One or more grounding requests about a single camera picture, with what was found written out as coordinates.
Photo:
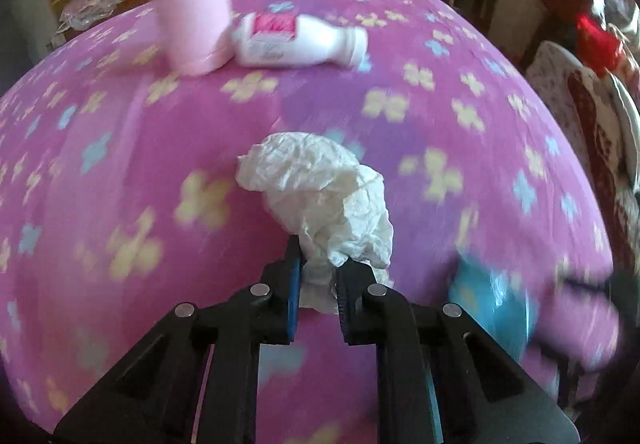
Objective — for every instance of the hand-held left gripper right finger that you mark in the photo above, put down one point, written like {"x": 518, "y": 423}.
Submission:
{"x": 345, "y": 309}

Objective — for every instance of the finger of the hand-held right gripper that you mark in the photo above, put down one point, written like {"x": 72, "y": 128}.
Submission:
{"x": 595, "y": 288}

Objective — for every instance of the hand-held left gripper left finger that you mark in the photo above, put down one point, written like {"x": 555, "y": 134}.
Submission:
{"x": 294, "y": 294}

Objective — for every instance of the white tissue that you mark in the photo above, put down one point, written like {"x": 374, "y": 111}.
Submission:
{"x": 320, "y": 194}

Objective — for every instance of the blue plastic bag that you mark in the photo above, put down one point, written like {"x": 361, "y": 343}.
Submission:
{"x": 485, "y": 314}

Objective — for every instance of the floral covered sofa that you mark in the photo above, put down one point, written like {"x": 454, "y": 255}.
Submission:
{"x": 575, "y": 123}

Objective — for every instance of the white pillow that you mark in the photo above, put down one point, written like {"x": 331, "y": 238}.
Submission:
{"x": 627, "y": 123}

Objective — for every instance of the red clothing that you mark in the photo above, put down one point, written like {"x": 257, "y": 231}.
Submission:
{"x": 595, "y": 36}

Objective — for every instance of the white bottle with pink label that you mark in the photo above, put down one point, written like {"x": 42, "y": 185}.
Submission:
{"x": 305, "y": 41}

